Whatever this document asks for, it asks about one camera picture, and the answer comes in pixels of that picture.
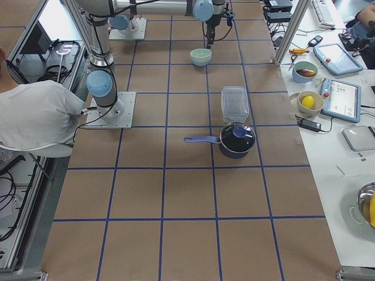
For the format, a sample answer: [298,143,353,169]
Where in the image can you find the white keyboard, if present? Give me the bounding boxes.
[311,0,335,28]

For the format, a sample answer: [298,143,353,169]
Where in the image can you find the grey digital scale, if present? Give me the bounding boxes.
[341,126,374,152]

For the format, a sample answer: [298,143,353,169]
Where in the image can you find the person in white shirt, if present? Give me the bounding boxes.
[1,49,88,151]

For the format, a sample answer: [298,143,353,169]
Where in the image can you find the scissors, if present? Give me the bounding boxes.
[288,54,298,70]

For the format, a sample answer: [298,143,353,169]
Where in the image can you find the beige bowl with lemon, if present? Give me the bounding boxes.
[296,91,324,118]

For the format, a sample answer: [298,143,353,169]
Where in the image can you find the clear plastic food container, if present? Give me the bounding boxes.
[221,86,249,123]

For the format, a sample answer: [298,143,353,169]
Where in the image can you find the orange handled tool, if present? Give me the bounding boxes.
[288,48,310,55]

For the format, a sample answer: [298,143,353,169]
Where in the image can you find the blue bowl with fruit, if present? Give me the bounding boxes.
[292,61,318,83]

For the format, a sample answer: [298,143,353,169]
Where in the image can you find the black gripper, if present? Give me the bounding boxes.
[205,9,234,49]

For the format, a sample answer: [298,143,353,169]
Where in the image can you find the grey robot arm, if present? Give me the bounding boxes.
[64,1,124,128]

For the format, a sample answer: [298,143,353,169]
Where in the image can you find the steel bowl with banana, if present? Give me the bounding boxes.
[349,182,374,243]

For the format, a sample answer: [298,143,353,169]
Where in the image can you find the dark blue saucepan with lid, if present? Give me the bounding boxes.
[183,122,255,159]

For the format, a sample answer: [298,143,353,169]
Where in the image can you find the blue teach pendant tablet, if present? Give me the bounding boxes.
[313,43,363,76]

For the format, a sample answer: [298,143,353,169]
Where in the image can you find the black power adapter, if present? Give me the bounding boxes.
[298,118,321,132]

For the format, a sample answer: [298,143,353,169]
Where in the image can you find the aluminium frame post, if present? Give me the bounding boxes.
[274,0,310,67]

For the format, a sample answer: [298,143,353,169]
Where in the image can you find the green bowl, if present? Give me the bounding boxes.
[189,48,212,66]

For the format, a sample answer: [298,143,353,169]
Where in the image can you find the yellow lemon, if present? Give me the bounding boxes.
[301,95,315,109]

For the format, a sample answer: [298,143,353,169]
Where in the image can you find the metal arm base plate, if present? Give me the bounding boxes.
[84,91,136,129]

